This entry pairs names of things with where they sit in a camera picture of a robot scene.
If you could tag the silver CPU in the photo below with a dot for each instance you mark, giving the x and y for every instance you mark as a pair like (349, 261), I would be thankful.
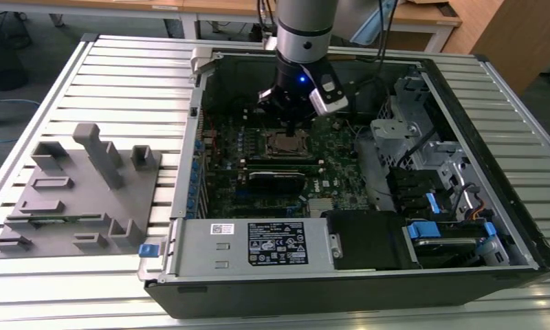
(286, 143)

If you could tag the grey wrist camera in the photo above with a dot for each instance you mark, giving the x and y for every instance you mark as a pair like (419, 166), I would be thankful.
(265, 96)

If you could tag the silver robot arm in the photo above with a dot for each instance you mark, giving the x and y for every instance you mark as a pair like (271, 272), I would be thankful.
(302, 31)

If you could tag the silver metal bracket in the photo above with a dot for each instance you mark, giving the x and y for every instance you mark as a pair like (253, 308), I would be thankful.
(389, 127)

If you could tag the blue case latch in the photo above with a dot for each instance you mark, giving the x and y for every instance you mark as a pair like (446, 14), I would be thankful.
(147, 251)

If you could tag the silver drive cage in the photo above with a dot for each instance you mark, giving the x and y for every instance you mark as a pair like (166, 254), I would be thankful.
(455, 165)

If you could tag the black round bin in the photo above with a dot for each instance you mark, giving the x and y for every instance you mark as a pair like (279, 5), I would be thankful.
(6, 79)

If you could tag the black graphics card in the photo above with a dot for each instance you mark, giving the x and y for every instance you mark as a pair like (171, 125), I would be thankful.
(274, 184)

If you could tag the black PC case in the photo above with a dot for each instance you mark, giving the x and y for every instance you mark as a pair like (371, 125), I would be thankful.
(302, 302)

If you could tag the green motherboard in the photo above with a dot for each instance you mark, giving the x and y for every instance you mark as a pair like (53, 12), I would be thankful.
(343, 175)

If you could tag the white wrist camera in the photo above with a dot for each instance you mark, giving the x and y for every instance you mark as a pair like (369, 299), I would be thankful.
(330, 98)

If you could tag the wooden cabinet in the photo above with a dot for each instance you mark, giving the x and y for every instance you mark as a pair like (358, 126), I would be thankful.
(522, 34)

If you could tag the silver power supply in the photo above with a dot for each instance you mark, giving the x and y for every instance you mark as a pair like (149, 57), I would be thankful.
(197, 254)

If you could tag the grey parts rack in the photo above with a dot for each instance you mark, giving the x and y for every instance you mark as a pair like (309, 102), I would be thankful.
(86, 201)

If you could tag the blue disk carrier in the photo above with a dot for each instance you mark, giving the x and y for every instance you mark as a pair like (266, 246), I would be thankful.
(423, 229)

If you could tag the grey case latch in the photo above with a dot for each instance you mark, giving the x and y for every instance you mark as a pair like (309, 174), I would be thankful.
(199, 58)

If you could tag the green RAM stick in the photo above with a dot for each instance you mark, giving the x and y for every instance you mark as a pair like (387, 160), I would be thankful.
(279, 167)
(50, 220)

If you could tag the blue pull tab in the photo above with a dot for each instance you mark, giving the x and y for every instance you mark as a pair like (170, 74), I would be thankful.
(433, 203)

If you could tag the black hard disk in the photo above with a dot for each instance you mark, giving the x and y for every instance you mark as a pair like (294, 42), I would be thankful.
(445, 252)

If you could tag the silver chipset heat sink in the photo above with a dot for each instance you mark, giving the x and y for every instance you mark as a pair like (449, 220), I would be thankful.
(321, 203)

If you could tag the wooden desk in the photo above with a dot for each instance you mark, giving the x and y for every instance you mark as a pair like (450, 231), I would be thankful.
(95, 2)
(210, 7)

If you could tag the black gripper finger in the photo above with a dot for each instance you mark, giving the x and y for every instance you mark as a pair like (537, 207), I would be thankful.
(293, 127)
(286, 127)

